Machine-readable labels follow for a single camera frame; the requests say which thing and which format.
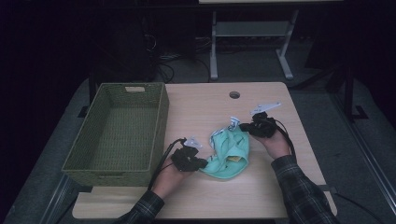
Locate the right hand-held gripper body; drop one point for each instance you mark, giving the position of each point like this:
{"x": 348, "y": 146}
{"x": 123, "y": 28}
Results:
{"x": 264, "y": 126}

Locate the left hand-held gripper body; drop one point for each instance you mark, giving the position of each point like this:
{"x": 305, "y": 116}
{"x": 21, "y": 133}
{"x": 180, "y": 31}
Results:
{"x": 185, "y": 158}

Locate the mint green striped baby garment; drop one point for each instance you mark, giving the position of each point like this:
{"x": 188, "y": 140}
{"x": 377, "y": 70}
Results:
{"x": 229, "y": 155}

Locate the green woven basket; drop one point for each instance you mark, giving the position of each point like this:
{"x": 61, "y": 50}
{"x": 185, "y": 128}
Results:
{"x": 93, "y": 155}

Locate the person's right hand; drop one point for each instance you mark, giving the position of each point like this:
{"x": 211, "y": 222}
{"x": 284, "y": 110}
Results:
{"x": 277, "y": 146}

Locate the person's left hand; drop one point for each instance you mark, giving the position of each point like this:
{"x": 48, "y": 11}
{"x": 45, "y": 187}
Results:
{"x": 169, "y": 180}

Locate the grey tape strip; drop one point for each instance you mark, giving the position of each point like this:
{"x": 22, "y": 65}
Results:
{"x": 327, "y": 188}

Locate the white metal stand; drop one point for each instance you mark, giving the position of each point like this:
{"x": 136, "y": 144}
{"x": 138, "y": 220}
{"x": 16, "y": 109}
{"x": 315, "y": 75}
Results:
{"x": 252, "y": 29}

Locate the black floor bracket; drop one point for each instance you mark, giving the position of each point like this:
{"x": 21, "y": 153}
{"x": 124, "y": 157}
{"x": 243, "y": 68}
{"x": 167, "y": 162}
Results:
{"x": 82, "y": 112}
{"x": 361, "y": 113}

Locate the metal floor rail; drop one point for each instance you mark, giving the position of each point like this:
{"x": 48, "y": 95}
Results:
{"x": 54, "y": 199}
{"x": 367, "y": 155}

